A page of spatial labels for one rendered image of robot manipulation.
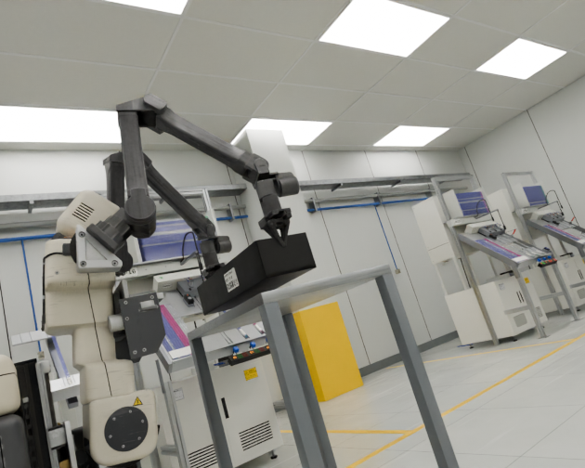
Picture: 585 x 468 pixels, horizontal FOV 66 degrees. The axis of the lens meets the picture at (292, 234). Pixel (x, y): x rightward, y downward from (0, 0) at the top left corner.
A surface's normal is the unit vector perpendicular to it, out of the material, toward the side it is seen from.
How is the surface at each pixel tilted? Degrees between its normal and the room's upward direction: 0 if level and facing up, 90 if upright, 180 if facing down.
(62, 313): 90
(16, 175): 90
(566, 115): 90
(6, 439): 90
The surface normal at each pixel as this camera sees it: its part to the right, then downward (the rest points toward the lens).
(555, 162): -0.80, 0.11
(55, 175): 0.53, -0.34
